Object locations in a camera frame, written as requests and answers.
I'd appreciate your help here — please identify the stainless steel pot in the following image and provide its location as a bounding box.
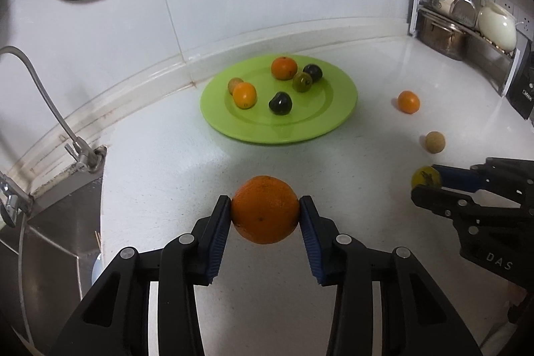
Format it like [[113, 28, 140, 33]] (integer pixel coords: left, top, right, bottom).
[[416, 11, 468, 60]]

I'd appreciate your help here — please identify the stainless steel sink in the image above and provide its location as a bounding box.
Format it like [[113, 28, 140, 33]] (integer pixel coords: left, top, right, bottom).
[[1, 172, 103, 354]]

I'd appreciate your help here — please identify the green tomato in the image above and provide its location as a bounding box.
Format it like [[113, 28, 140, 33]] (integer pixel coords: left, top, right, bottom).
[[291, 71, 313, 93], [411, 166, 442, 189]]

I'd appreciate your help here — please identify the large chrome faucet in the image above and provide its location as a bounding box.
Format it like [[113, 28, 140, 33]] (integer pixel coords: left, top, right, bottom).
[[0, 172, 33, 228]]

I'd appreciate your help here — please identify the white ceramic pot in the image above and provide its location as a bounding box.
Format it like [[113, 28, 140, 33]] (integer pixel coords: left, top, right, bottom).
[[477, 1, 517, 52]]

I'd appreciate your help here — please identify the dish rack shelf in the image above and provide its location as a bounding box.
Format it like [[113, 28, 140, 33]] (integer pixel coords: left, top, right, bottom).
[[408, 0, 523, 97]]

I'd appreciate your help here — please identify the green plate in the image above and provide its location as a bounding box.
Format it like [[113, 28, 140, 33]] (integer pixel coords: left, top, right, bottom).
[[200, 54, 358, 144]]

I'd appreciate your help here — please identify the small orange kumquat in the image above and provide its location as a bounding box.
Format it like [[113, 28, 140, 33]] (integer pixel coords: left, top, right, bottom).
[[232, 82, 257, 109], [396, 90, 421, 115]]

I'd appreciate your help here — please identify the white bowl in sink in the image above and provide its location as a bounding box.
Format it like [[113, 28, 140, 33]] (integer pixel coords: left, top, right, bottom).
[[90, 253, 103, 285]]

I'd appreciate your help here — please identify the thin gooseneck faucet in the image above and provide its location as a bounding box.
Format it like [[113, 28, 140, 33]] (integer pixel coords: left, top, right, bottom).
[[1, 46, 104, 173]]

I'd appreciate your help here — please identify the dark plum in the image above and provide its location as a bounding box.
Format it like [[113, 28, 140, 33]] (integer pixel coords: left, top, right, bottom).
[[303, 63, 323, 83], [268, 91, 292, 116]]

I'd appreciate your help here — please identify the metal spatula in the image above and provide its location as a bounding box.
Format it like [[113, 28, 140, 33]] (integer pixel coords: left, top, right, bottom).
[[450, 0, 477, 28]]

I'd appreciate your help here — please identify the large orange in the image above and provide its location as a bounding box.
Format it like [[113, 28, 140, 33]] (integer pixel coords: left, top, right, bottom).
[[271, 56, 298, 80], [231, 175, 300, 245]]

